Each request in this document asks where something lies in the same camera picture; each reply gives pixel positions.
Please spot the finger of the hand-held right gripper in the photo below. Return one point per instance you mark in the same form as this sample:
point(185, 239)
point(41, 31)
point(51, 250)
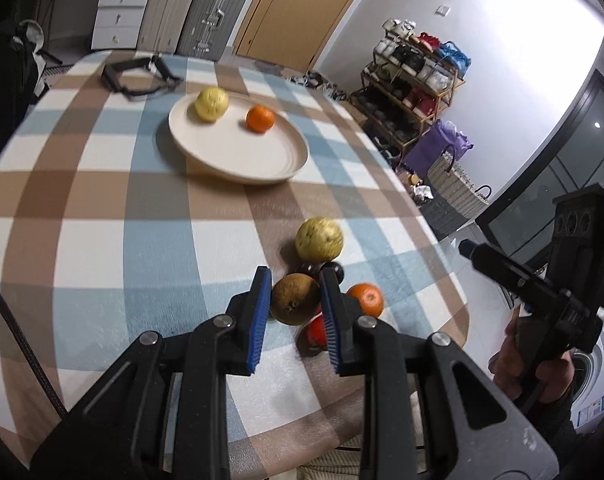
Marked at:
point(512, 272)

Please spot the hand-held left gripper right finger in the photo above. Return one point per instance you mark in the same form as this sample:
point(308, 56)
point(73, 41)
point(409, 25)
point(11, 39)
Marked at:
point(333, 325)

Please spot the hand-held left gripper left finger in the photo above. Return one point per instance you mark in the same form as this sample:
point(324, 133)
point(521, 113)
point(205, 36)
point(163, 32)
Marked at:
point(259, 322)

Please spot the red tomato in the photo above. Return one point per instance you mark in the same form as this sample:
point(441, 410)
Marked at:
point(316, 332)

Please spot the brown kiwi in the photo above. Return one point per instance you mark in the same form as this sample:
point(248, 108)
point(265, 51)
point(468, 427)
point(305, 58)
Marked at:
point(294, 300)

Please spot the orange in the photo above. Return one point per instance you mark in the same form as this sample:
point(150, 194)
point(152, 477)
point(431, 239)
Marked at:
point(260, 119)
point(367, 300)

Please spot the dark plum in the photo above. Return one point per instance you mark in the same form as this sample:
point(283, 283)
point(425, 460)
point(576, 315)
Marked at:
point(337, 270)
point(306, 269)

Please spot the yellow guava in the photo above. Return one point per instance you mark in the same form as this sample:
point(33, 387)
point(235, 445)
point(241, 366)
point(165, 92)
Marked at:
point(211, 105)
point(319, 238)

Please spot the cream round plate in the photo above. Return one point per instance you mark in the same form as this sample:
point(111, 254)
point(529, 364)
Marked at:
point(262, 155)

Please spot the person's right forearm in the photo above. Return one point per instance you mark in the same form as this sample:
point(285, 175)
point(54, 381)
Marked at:
point(557, 427)

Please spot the person's right hand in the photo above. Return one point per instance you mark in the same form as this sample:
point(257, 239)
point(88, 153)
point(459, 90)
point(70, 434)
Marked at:
point(502, 360)

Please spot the dark glass door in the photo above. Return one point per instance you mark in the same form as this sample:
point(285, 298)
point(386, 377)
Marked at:
point(557, 160)

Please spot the woven basket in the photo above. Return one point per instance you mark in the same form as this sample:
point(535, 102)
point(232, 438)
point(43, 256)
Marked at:
point(454, 182)

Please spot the white washing machine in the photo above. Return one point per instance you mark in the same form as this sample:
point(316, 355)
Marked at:
point(592, 390)

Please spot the beige trousers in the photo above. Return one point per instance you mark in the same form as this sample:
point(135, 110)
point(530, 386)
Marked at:
point(332, 465)

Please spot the purple bag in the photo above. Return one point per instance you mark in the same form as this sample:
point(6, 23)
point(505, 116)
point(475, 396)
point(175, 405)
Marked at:
point(444, 142)

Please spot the shoe rack with shoes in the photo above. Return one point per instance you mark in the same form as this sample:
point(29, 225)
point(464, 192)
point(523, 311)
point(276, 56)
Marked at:
point(407, 85)

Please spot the shoes on floor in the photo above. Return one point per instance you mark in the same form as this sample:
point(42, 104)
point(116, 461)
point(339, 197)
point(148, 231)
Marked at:
point(322, 85)

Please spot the silver suitcase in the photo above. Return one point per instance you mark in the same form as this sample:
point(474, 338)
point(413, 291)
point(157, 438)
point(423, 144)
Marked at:
point(211, 15)

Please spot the wooden door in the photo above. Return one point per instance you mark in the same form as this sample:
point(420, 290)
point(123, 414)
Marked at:
point(292, 10)

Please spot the beige suitcase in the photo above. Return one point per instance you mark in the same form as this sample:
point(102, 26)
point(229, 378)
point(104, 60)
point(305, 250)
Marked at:
point(169, 5)

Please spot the white drawer cabinet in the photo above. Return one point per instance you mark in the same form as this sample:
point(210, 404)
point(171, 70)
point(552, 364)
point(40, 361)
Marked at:
point(119, 17)

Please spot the black jacket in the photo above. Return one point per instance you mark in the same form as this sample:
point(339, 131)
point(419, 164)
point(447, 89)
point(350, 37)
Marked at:
point(16, 70)

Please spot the white light switch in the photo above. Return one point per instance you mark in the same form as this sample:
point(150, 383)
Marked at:
point(442, 10)

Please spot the black plastic frame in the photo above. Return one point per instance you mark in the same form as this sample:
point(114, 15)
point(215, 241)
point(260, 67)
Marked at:
point(112, 80)

